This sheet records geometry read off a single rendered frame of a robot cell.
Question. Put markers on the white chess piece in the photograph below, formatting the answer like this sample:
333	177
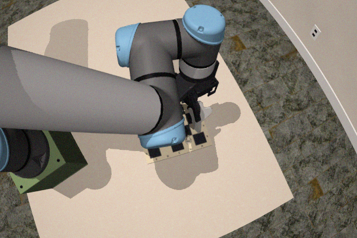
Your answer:
188	140

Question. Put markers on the cream and black chessboard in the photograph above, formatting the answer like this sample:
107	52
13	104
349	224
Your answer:
199	141

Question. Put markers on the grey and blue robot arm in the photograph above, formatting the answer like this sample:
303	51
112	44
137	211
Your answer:
42	93

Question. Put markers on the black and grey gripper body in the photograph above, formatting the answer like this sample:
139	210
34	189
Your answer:
206	85

